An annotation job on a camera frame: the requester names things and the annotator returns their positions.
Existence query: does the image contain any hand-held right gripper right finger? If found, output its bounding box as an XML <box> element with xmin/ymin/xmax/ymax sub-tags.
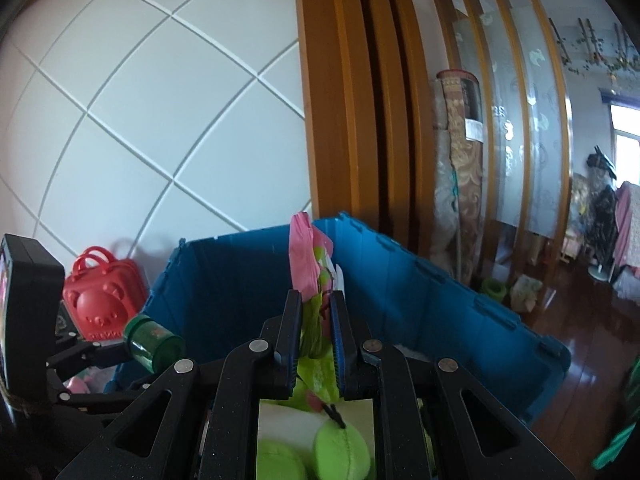
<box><xmin>327</xmin><ymin>291</ymin><xmax>576</xmax><ymax>480</ymax></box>

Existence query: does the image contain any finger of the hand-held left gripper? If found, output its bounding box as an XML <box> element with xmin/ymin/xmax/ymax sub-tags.
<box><xmin>46</xmin><ymin>332</ymin><xmax>133</xmax><ymax>376</ymax></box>
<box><xmin>50</xmin><ymin>372</ymin><xmax>161</xmax><ymax>413</ymax></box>

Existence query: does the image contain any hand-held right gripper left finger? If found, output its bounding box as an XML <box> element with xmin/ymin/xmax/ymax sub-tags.
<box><xmin>54</xmin><ymin>289</ymin><xmax>303</xmax><ymax>480</ymax></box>

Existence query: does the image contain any green plastic bottle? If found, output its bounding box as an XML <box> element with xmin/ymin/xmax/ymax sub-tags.
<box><xmin>122</xmin><ymin>314</ymin><xmax>186</xmax><ymax>373</ymax></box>

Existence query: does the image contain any pink and green packet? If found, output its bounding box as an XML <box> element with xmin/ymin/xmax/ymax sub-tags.
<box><xmin>289</xmin><ymin>212</ymin><xmax>348</xmax><ymax>413</ymax></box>

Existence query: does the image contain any blue plastic crate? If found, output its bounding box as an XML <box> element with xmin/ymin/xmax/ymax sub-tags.
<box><xmin>102</xmin><ymin>211</ymin><xmax>572</xmax><ymax>423</ymax></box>

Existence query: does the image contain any pink wrapper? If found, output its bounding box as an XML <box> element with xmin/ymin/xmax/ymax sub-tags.
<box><xmin>65</xmin><ymin>367</ymin><xmax>118</xmax><ymax>396</ymax></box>

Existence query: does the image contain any red bear-face case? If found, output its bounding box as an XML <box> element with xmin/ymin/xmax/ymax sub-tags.
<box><xmin>62</xmin><ymin>246</ymin><xmax>148</xmax><ymax>343</ymax></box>

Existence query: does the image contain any green and white frog plush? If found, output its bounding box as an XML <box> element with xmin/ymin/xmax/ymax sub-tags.
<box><xmin>257</xmin><ymin>399</ymin><xmax>376</xmax><ymax>480</ymax></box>

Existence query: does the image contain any small green container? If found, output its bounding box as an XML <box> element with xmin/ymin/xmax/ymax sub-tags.
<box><xmin>481</xmin><ymin>279</ymin><xmax>508</xmax><ymax>303</ymax></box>

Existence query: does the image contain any rolled pale carpet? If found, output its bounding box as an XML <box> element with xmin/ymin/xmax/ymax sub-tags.
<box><xmin>431</xmin><ymin>77</ymin><xmax>458</xmax><ymax>273</ymax></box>

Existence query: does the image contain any patterned bag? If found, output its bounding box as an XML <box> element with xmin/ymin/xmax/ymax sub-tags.
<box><xmin>510</xmin><ymin>275</ymin><xmax>543</xmax><ymax>313</ymax></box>

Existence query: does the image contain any rolled brown patterned carpet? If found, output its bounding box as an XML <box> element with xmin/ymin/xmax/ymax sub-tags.
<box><xmin>447</xmin><ymin>69</ymin><xmax>488</xmax><ymax>286</ymax></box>

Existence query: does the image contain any green cloth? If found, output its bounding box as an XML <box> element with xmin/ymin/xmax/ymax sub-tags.
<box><xmin>592</xmin><ymin>355</ymin><xmax>640</xmax><ymax>471</ymax></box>

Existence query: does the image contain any coat rack with dark clothes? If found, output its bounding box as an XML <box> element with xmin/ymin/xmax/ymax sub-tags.
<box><xmin>582</xmin><ymin>145</ymin><xmax>622</xmax><ymax>273</ymax></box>

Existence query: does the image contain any pink hanging cloth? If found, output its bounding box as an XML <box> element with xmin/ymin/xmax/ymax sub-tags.
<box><xmin>614</xmin><ymin>180</ymin><xmax>640</xmax><ymax>281</ymax></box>

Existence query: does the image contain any wooden slatted glass partition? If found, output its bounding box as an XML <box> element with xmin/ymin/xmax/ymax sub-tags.
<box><xmin>424</xmin><ymin>0</ymin><xmax>573</xmax><ymax>291</ymax></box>

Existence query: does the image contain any window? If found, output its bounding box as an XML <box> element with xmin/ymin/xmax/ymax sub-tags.
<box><xmin>599</xmin><ymin>87</ymin><xmax>640</xmax><ymax>161</ymax></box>

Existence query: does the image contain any wooden door frame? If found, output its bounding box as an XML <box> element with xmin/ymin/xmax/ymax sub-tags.
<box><xmin>292</xmin><ymin>0</ymin><xmax>436</xmax><ymax>261</ymax></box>

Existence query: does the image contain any wall vine decoration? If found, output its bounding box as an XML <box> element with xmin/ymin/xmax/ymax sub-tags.
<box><xmin>547</xmin><ymin>15</ymin><xmax>640</xmax><ymax>81</ymax></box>

